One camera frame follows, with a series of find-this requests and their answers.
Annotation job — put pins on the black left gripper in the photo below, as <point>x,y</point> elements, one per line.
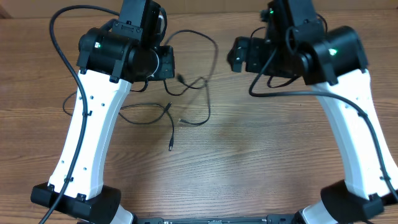
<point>166,54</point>

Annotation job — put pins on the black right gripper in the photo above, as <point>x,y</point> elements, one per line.
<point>257,53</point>

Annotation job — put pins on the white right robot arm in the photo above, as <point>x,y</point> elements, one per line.
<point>333,63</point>

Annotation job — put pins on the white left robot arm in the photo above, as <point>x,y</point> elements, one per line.
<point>125,50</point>

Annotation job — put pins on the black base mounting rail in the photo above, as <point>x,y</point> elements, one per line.
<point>214,220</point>

